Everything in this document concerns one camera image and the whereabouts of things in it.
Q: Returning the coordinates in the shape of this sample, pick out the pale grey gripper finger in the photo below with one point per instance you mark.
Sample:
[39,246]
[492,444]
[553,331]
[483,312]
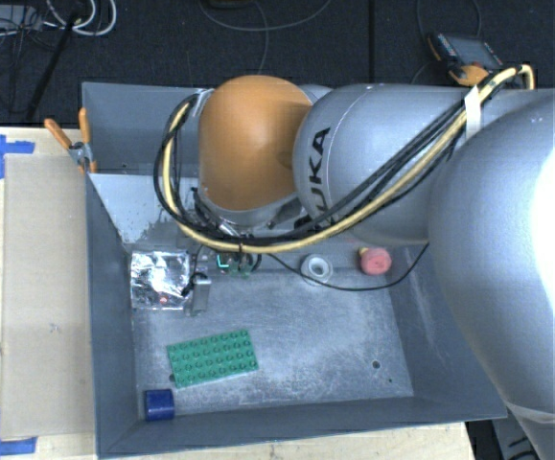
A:
[201,296]

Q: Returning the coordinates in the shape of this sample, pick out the green studded flat plate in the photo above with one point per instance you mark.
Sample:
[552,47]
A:
[212,358]

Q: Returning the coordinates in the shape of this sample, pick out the grey metal bin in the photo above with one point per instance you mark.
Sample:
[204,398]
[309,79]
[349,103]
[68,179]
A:
[306,324]

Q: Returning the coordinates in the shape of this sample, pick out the clear tape roll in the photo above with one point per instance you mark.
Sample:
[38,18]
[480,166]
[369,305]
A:
[315,268]

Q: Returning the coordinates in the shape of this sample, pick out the blue cube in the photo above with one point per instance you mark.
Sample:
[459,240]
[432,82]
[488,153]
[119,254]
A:
[159,404]

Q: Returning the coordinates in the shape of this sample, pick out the pale flat board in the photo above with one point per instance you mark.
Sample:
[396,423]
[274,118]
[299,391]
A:
[42,295]

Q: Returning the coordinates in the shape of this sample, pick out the pink round toy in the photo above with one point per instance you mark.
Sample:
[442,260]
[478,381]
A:
[376,260]

